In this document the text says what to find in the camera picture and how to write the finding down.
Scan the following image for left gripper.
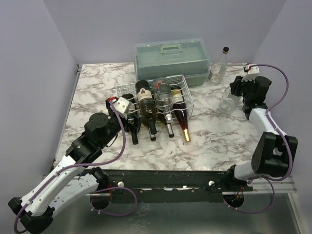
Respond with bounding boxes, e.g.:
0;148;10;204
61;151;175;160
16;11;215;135
99;102;144;148

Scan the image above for clear bottle silver cap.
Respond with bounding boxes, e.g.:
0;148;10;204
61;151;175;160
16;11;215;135
219;86;240;115

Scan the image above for clear bottle cream label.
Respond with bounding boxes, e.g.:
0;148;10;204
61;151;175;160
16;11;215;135
208;47;229;86

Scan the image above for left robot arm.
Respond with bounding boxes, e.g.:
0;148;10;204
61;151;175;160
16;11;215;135
8;97;133;234

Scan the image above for dark wine bottle lower left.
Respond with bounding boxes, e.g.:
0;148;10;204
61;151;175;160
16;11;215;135
122;93;139;145

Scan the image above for dark wine bottle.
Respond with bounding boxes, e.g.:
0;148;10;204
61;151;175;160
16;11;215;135
122;93;139;145
135;80;157;135

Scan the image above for dark bottle lower middle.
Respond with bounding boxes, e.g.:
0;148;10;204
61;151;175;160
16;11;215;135
148;128;156;141

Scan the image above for dark wine bottle upper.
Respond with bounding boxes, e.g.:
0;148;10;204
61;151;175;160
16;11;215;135
135;80;157;135

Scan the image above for dark bottle silver neck lower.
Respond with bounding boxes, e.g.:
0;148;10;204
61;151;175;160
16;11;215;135
157;113;175;138

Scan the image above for clear bottle dark label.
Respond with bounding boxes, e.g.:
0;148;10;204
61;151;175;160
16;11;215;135
152;77;174;123

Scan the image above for red wine bottle gold cap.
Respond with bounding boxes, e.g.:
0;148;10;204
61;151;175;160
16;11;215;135
171;86;191;142

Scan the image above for green plastic toolbox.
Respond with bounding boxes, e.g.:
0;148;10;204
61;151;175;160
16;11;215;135
134;39;211;87

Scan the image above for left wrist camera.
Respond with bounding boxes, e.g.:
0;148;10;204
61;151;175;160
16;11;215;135
108;97;133;118

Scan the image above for white wire wine rack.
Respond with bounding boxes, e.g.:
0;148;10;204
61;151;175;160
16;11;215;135
114;74;195;134

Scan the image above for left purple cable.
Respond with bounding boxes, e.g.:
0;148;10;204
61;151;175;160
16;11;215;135
13;101;138;234

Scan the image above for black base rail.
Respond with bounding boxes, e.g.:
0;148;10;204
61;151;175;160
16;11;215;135
80;168;293;204

